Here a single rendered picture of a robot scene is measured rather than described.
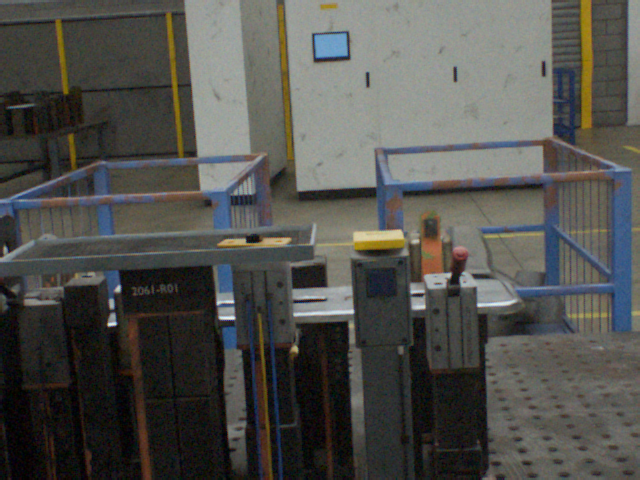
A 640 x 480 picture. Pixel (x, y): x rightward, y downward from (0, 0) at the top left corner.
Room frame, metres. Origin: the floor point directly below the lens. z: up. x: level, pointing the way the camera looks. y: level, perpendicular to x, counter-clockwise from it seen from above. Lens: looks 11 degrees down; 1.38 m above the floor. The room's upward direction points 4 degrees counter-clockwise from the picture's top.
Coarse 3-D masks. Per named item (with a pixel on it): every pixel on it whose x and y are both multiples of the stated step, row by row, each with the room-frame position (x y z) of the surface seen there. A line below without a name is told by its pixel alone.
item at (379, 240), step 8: (360, 232) 1.21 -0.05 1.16; (368, 232) 1.20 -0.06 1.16; (376, 232) 1.20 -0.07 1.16; (384, 232) 1.20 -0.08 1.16; (392, 232) 1.19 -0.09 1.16; (400, 232) 1.19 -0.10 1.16; (360, 240) 1.16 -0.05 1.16; (368, 240) 1.15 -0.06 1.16; (376, 240) 1.15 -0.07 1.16; (384, 240) 1.15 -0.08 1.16; (392, 240) 1.15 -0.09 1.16; (400, 240) 1.15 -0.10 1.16; (360, 248) 1.15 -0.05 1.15; (368, 248) 1.15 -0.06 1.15; (376, 248) 1.15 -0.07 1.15; (384, 248) 1.15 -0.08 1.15
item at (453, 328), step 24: (432, 288) 1.31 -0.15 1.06; (432, 312) 1.31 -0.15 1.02; (456, 312) 1.30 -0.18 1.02; (432, 336) 1.31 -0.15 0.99; (456, 336) 1.30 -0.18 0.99; (432, 360) 1.31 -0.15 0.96; (456, 360) 1.30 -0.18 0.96; (456, 384) 1.31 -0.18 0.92; (456, 408) 1.31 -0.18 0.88; (432, 432) 1.38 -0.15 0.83; (456, 432) 1.31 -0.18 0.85; (432, 456) 1.39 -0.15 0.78; (456, 456) 1.31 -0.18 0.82; (480, 456) 1.31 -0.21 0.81
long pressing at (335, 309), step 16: (320, 288) 1.59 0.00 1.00; (336, 288) 1.58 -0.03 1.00; (416, 288) 1.55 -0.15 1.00; (480, 288) 1.53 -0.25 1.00; (496, 288) 1.52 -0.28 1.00; (512, 288) 1.53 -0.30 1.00; (112, 304) 1.57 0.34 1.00; (304, 304) 1.49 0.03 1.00; (320, 304) 1.49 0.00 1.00; (336, 304) 1.48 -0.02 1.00; (352, 304) 1.47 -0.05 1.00; (416, 304) 1.45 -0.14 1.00; (480, 304) 1.42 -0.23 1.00; (496, 304) 1.42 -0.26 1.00; (512, 304) 1.42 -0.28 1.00; (112, 320) 1.47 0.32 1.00; (224, 320) 1.43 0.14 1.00; (304, 320) 1.43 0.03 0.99; (320, 320) 1.43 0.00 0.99; (336, 320) 1.43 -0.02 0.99; (352, 320) 1.42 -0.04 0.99
